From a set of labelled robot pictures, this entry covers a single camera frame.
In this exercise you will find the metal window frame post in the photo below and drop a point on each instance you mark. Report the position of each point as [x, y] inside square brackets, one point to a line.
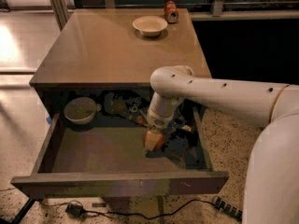
[60, 10]

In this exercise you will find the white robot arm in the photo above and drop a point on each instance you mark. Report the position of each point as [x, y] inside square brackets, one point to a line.
[271, 193]

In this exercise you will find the dark crumpled chip bag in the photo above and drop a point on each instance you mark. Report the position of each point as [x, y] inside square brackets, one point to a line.
[126, 105]

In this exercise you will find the black metal floor bar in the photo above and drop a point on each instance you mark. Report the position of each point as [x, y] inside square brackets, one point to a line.
[22, 213]

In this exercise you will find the orange soda can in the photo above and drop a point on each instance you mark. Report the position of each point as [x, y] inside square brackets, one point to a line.
[170, 12]

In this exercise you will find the black power strip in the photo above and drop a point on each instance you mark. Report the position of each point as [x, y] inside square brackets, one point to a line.
[227, 208]

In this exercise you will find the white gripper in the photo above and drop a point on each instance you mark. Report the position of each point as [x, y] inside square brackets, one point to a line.
[158, 119]

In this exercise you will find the dark bowl in drawer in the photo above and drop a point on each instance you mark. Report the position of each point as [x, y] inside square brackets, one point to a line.
[81, 110]

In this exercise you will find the white bowl on counter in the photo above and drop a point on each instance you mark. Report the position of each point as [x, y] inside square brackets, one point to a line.
[150, 25]

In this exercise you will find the black power adapter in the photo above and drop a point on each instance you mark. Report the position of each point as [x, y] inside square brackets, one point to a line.
[74, 209]

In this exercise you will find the grey top drawer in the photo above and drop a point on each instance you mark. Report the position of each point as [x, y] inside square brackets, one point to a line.
[109, 161]

